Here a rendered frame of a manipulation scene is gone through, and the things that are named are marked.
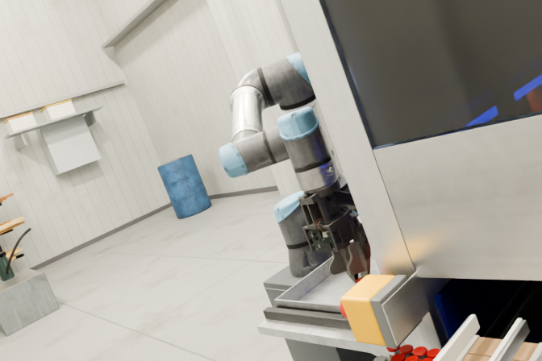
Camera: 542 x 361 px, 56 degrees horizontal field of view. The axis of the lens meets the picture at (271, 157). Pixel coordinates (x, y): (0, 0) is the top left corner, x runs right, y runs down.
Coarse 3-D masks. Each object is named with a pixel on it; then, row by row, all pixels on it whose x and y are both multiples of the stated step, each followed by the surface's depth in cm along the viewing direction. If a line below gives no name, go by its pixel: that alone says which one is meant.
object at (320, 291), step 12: (372, 252) 121; (324, 264) 121; (372, 264) 118; (312, 276) 118; (324, 276) 121; (336, 276) 119; (348, 276) 116; (360, 276) 114; (300, 288) 115; (312, 288) 117; (324, 288) 115; (336, 288) 112; (348, 288) 110; (276, 300) 110; (288, 300) 107; (300, 300) 114; (312, 300) 111; (324, 300) 109; (336, 300) 107; (324, 312) 100; (336, 312) 97
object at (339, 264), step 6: (336, 252) 101; (342, 252) 101; (348, 252) 102; (336, 258) 101; (342, 258) 102; (348, 258) 102; (330, 264) 100; (336, 264) 100; (342, 264) 101; (330, 270) 99; (336, 270) 100; (342, 270) 101; (354, 276) 101; (354, 282) 102
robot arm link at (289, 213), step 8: (288, 200) 156; (296, 200) 152; (280, 208) 153; (288, 208) 152; (296, 208) 152; (280, 216) 154; (288, 216) 152; (296, 216) 152; (304, 216) 152; (280, 224) 155; (288, 224) 153; (296, 224) 152; (304, 224) 152; (288, 232) 154; (296, 232) 153; (288, 240) 155; (296, 240) 153; (304, 240) 153
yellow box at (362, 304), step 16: (352, 288) 72; (368, 288) 71; (384, 288) 69; (352, 304) 70; (368, 304) 68; (352, 320) 71; (368, 320) 69; (384, 320) 66; (368, 336) 70; (384, 336) 67
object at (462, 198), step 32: (480, 128) 58; (512, 128) 56; (384, 160) 69; (416, 160) 66; (448, 160) 62; (480, 160) 60; (512, 160) 57; (416, 192) 67; (448, 192) 64; (480, 192) 61; (512, 192) 58; (416, 224) 69; (448, 224) 65; (480, 224) 62; (512, 224) 59; (416, 256) 71; (448, 256) 67; (480, 256) 64; (512, 256) 61
